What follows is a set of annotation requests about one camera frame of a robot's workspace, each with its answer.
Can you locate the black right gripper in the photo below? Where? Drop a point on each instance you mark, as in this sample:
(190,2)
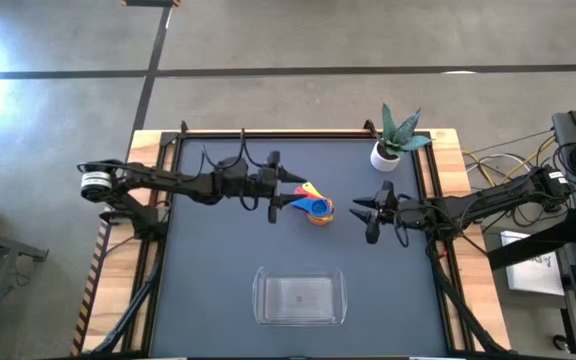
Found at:
(388,210)

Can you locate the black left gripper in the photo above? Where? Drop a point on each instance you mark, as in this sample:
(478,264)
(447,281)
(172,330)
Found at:
(268,185)

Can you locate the red measuring cup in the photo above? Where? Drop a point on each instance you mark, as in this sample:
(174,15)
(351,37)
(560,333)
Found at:
(301,191)

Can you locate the yellow measuring cup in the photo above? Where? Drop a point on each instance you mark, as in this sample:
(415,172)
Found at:
(313,189)

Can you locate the orange measuring cup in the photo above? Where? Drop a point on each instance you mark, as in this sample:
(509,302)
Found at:
(320,221)

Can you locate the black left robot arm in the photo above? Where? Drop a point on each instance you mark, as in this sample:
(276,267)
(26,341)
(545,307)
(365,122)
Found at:
(183,182)

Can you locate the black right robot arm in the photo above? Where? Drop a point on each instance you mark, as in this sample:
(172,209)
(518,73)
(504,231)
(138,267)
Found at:
(493,197)

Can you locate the clear plastic basket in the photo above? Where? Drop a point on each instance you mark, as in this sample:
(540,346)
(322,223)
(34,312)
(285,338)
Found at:
(298,297)

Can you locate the snake plant in white pot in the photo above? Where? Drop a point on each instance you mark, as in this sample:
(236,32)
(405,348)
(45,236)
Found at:
(383,160)

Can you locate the gray table mat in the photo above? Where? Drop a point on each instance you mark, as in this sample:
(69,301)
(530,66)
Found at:
(218,280)

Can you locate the black aluminium table frame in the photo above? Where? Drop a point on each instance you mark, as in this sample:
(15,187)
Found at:
(318,135)

